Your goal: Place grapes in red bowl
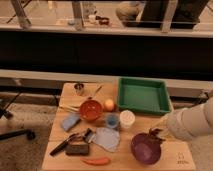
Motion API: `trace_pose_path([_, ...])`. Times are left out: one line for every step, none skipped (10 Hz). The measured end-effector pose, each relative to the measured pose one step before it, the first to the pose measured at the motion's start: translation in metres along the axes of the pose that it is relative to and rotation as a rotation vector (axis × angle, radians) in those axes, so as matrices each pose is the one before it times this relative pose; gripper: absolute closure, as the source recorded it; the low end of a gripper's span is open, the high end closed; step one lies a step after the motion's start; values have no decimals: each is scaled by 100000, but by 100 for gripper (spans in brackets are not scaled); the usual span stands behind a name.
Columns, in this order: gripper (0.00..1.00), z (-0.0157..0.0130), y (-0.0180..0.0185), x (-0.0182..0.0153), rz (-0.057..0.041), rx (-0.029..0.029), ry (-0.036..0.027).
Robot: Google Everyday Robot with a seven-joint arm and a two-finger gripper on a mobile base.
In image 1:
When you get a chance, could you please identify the office chair base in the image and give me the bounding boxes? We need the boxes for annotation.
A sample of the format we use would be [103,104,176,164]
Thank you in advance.
[0,92,36,141]

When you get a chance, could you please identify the white cup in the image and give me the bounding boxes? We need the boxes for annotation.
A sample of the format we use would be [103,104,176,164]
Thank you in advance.
[119,110,135,129]

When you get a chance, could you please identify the blue cloth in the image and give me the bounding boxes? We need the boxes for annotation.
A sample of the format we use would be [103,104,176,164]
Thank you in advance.
[92,127,120,152]

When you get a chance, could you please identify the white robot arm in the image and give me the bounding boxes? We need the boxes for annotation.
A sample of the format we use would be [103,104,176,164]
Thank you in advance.
[150,97,213,141]

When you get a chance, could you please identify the orange carrot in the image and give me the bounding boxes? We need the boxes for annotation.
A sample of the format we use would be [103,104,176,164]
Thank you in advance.
[81,157,111,166]

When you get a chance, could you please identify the black marker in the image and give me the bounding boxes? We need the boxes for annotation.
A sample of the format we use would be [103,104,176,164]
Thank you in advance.
[50,134,77,156]

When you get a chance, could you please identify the small metal cup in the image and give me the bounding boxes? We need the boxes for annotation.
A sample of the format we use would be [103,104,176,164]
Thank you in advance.
[74,83,84,96]

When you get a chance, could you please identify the dark rectangular block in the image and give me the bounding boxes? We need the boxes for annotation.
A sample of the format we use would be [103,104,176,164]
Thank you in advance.
[65,144,90,155]

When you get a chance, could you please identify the purple bowl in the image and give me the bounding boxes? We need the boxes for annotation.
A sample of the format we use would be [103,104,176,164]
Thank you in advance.
[131,133,161,165]

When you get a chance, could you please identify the blue cup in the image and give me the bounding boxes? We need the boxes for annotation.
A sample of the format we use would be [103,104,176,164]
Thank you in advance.
[105,113,119,129]

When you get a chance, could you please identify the peeler tool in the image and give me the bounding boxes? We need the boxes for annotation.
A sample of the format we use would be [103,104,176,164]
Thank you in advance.
[83,128,95,143]

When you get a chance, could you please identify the green plastic tray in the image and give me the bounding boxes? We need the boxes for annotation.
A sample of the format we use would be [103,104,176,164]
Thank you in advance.
[117,77,171,116]

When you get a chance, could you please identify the person in background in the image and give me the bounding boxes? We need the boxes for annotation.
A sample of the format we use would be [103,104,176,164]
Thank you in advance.
[115,0,210,29]

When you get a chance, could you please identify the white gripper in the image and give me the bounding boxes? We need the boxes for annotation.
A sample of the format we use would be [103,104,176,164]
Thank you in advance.
[149,115,172,144]

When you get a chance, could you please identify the orange fruit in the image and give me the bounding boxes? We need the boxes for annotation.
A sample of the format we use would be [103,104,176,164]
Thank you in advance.
[104,99,115,111]

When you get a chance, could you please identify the blue sponge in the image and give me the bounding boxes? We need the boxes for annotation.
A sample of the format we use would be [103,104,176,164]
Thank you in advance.
[61,114,80,131]

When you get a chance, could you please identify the red bowl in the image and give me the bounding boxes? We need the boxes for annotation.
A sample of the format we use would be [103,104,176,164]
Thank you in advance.
[79,100,103,122]

